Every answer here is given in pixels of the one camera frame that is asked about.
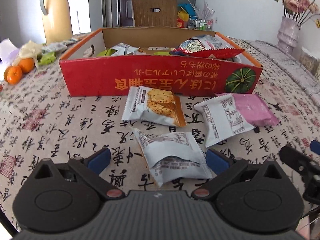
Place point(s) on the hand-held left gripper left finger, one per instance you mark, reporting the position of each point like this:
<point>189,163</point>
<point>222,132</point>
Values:
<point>100,160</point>

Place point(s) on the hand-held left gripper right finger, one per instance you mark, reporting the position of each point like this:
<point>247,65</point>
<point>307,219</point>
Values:
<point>216,161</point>

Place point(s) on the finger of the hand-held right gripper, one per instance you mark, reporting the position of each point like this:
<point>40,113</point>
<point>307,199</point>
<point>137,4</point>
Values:
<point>295,158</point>
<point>315,147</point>

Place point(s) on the white snack packet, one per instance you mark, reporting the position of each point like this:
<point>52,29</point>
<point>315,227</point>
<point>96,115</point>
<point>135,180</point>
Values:
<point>125,48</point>
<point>222,122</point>
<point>172,155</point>

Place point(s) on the red cardboard box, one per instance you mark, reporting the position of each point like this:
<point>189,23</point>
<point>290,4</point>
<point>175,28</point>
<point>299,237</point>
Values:
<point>150,77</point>

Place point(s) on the red silver snack packet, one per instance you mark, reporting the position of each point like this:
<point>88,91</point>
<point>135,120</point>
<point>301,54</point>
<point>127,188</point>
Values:
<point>200,46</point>

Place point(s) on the pink snack packet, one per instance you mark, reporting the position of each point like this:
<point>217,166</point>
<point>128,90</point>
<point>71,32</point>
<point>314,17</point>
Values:
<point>255,110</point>

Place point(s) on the white orange biscuit packet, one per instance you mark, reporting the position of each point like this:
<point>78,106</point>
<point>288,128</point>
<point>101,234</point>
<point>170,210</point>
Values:
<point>155,106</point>

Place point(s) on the pink floral cloth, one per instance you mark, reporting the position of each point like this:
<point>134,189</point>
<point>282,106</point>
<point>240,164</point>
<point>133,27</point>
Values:
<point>292,72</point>

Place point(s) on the glass jar with white lid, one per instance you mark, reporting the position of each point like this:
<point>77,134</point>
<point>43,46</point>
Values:
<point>308,61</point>

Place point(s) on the pink mottled vase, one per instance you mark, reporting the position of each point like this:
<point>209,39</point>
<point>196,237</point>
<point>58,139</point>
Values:
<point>288,35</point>

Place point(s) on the orange snack packet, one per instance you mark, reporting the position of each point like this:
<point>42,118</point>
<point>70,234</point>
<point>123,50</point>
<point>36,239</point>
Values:
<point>144,51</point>

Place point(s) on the orange fruit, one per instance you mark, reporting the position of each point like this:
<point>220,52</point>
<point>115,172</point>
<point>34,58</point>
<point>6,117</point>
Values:
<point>26,65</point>
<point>13,75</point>

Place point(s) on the yellow flower branches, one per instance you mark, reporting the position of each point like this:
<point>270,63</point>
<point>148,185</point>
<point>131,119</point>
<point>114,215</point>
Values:
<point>317,23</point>

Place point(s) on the cream crumpled wrapper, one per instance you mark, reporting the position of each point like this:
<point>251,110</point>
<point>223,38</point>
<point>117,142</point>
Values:
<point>28,51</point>

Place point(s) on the small red box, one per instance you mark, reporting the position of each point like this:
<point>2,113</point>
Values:
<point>181,24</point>

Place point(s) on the white paper cup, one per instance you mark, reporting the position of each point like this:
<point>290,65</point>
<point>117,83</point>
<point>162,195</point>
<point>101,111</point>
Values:
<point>7,51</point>

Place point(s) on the dried pink roses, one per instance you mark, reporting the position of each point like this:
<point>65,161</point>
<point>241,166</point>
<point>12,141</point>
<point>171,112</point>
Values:
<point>297,3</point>

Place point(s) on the yellow bag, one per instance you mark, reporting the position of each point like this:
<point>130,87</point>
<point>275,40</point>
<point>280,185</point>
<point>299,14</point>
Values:
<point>183,16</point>

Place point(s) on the yellow thermos jug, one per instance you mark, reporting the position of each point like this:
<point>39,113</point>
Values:
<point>56,17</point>

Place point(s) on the lavender bunch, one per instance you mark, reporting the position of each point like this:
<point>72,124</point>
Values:
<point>206,8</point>

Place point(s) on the blue plastic item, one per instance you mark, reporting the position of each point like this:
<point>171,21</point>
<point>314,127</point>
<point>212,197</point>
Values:
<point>186,8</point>

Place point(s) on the wooden chair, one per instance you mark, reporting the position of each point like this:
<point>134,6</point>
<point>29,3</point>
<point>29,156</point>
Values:
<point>155,13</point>

